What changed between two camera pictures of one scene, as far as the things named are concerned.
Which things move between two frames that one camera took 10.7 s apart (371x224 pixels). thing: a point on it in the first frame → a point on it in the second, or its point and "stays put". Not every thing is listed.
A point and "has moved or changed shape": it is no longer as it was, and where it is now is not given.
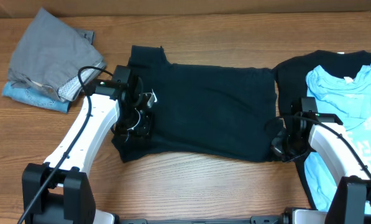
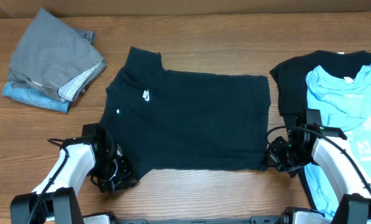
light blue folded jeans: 36,97 stays put
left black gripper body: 133,123 → 112,173
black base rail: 255,219 stays put
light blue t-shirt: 360,101 stays put
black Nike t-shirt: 202,111 has moved or changed shape
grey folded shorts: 55,55 stays put
